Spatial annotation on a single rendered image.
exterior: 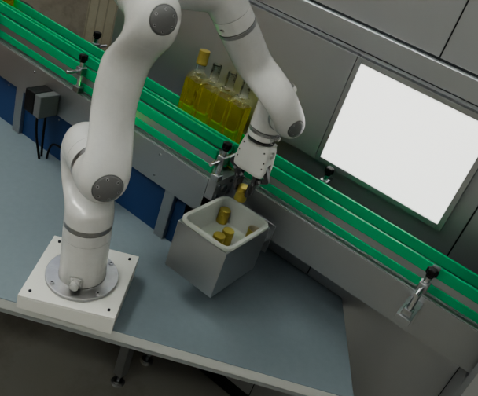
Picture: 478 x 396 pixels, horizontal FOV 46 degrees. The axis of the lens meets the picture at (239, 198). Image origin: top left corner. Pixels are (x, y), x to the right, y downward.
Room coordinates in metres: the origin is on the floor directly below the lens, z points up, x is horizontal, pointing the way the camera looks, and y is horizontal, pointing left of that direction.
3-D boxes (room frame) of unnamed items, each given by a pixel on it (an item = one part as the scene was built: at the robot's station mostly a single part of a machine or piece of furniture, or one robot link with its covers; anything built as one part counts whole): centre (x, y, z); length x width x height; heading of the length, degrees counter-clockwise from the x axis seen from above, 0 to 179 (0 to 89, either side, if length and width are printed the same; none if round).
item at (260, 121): (1.37, 0.00, 1.36); 0.09 x 0.08 x 0.13; 39
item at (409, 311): (1.20, -0.51, 1.07); 0.17 x 0.05 x 0.23; 155
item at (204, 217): (1.33, 0.01, 0.97); 0.22 x 0.17 x 0.09; 155
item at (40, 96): (1.71, 0.74, 0.96); 0.08 x 0.08 x 0.08; 65
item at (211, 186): (1.48, 0.07, 1.02); 0.09 x 0.04 x 0.07; 155
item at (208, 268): (1.35, 0.00, 0.92); 0.27 x 0.17 x 0.15; 155
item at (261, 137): (1.38, 0.00, 1.27); 0.09 x 0.08 x 0.03; 63
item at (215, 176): (1.47, 0.07, 1.12); 0.17 x 0.03 x 0.12; 155
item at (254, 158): (1.38, 0.00, 1.21); 0.10 x 0.07 x 0.11; 63
